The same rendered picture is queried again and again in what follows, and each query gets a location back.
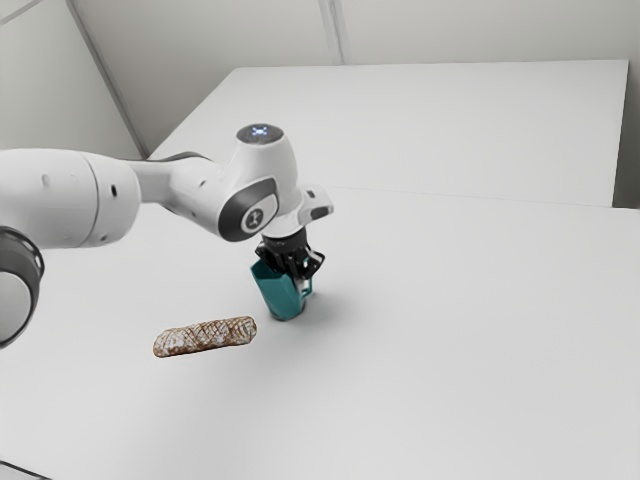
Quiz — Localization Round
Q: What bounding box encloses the teal faceted mug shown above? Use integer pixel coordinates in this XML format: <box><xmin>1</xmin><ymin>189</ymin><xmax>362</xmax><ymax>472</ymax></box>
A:
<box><xmin>249</xmin><ymin>258</ymin><xmax>315</xmax><ymax>322</ymax></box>

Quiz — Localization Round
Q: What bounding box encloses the brown scored bread loaf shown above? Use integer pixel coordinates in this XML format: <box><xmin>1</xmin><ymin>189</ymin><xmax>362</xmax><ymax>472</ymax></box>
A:
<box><xmin>151</xmin><ymin>314</ymin><xmax>259</xmax><ymax>360</ymax></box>

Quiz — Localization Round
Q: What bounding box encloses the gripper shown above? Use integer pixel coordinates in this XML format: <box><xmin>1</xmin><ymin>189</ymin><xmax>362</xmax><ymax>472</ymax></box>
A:
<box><xmin>254</xmin><ymin>227</ymin><xmax>327</xmax><ymax>296</ymax></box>

